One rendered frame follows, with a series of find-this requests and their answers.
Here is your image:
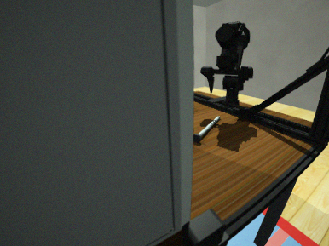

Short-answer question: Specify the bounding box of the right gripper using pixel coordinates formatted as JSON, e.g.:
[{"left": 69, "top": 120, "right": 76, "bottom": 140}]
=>
[{"left": 200, "top": 51, "right": 253, "bottom": 96}]

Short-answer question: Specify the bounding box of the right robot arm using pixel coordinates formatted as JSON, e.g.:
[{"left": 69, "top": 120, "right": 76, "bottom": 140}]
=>
[{"left": 216, "top": 21, "right": 250, "bottom": 104}]

